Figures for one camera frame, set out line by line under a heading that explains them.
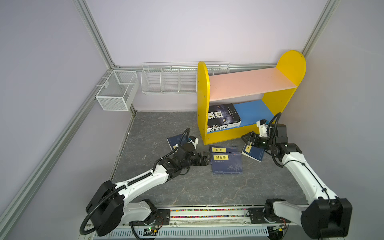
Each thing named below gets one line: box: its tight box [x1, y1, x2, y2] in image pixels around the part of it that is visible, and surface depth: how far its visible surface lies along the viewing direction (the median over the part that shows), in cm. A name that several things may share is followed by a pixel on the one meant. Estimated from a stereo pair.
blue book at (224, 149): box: [210, 145, 239, 153], surface depth 99 cm
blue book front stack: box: [211, 152, 244, 175], surface depth 93 cm
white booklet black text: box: [207, 122, 241, 133], surface depth 91 cm
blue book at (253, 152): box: [241, 143, 265, 163], surface depth 97 cm
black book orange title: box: [207, 121, 242, 131], surface depth 91 cm
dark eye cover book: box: [207, 103, 241, 128], surface depth 91 cm
